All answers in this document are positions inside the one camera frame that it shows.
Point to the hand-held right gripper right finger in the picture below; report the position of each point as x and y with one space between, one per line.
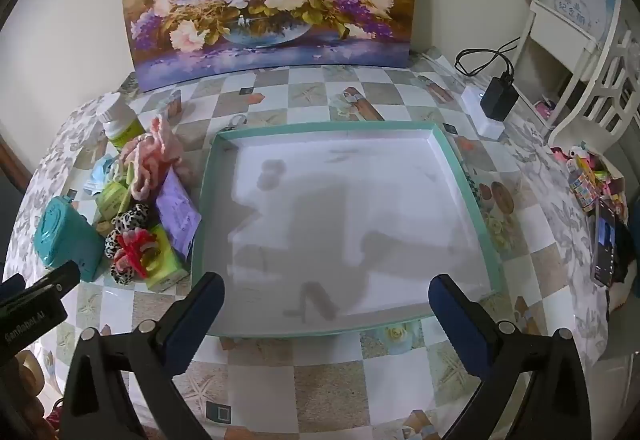
457 320

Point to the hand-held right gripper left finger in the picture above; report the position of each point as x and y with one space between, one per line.
192 320

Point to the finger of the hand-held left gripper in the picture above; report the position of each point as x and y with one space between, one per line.
55 280

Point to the green tissue packet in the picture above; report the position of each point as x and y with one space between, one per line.
112 197
167 270

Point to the leopard print scrunchie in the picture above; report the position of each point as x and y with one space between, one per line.
132 215

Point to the purple tissue packet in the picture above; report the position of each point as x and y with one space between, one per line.
177 215

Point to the blue face mask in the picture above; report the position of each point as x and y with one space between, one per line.
100 173

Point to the teal rimmed white box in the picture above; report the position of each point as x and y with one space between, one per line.
350 220

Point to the pink white fuzzy towel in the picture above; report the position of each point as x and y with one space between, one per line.
155 155

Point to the teal plastic box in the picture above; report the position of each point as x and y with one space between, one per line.
65 235

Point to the white bottle with green label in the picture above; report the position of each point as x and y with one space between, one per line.
122 125

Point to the colourful puzzle toy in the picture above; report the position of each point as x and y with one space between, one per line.
585 182

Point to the white power strip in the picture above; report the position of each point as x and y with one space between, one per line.
492 128

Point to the pile of small toys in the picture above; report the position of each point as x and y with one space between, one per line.
607 180

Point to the black charger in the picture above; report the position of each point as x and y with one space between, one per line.
500 98

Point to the small pink toy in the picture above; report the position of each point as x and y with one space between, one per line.
544 110

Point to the white wooden chair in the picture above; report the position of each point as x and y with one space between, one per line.
607 85

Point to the brown wooden frame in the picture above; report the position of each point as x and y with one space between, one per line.
12 165

